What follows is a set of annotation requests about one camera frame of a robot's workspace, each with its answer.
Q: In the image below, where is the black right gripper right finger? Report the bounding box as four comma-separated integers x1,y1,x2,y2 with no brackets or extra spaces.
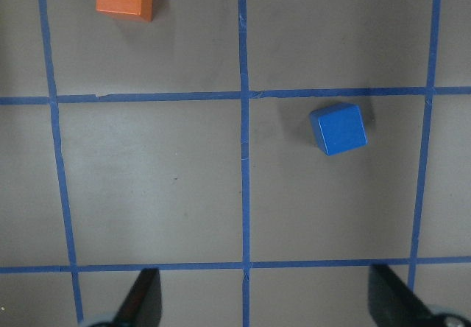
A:
368,264,438,327

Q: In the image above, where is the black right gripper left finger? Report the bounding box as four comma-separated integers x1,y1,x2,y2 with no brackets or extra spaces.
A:
112,268,162,326

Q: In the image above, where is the blue wooden block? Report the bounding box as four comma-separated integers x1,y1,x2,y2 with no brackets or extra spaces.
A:
309,102,368,156

